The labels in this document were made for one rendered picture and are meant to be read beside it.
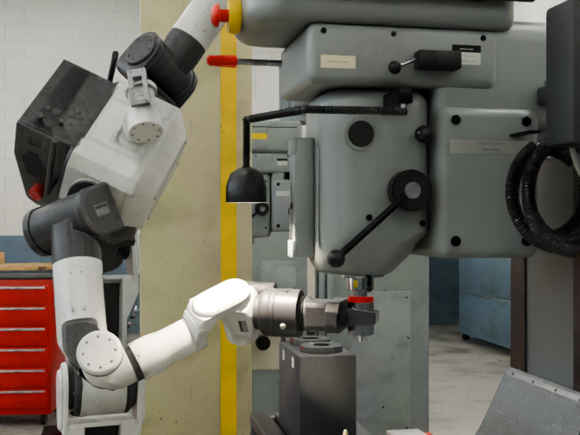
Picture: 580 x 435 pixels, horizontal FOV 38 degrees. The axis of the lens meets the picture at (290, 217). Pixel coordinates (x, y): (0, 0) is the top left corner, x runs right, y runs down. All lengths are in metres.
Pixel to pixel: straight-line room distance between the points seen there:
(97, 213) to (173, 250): 1.59
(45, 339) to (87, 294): 4.43
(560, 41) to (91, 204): 0.86
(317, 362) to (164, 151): 0.53
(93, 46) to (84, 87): 8.87
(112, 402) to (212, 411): 1.27
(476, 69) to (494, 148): 0.14
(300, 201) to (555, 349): 0.56
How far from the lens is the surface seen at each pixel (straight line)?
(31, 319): 5.97
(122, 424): 2.08
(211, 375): 3.25
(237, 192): 1.43
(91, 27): 10.71
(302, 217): 1.47
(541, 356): 1.71
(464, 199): 1.46
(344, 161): 1.42
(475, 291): 9.58
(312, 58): 1.40
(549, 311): 1.67
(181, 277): 3.19
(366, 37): 1.43
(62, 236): 1.59
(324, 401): 1.75
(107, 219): 1.62
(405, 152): 1.45
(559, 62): 1.31
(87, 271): 1.56
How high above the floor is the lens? 1.41
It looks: level
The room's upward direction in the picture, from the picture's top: straight up
